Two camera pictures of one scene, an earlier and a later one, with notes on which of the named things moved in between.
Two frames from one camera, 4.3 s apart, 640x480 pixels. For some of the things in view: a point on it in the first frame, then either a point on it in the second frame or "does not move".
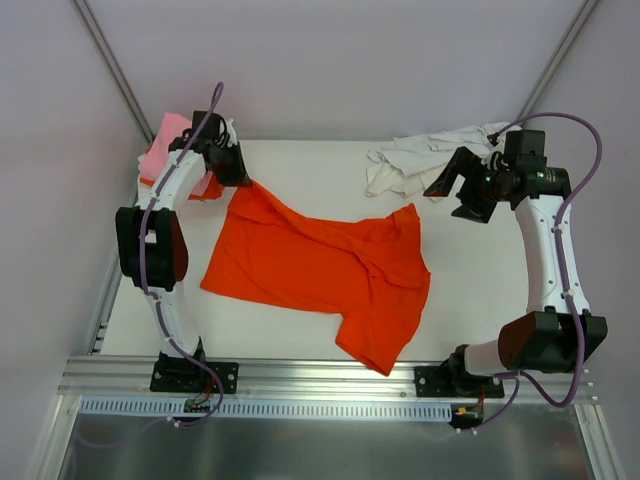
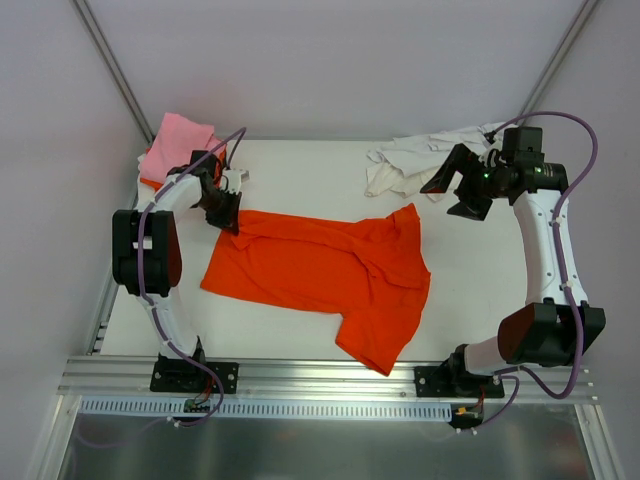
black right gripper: [470, 181] does not move
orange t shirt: [370, 271] does not move
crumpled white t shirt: [409, 165] does not move
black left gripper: [230, 167] -> [220, 203]
